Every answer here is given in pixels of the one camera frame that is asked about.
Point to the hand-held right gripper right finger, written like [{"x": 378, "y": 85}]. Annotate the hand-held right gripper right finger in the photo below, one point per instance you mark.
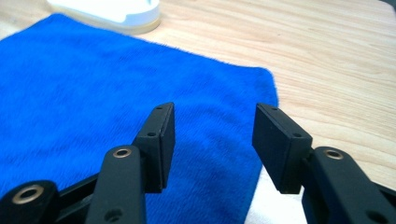
[{"x": 280, "y": 149}]

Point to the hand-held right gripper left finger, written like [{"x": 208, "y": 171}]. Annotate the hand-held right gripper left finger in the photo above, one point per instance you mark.
[{"x": 155, "y": 146}]

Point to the white plastic dish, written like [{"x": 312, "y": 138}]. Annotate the white plastic dish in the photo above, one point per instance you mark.
[{"x": 118, "y": 14}]

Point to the blue cloth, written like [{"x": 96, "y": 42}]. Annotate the blue cloth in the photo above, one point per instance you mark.
[{"x": 93, "y": 93}]

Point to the white cloth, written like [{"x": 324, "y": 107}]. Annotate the white cloth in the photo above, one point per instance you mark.
[{"x": 274, "y": 208}]

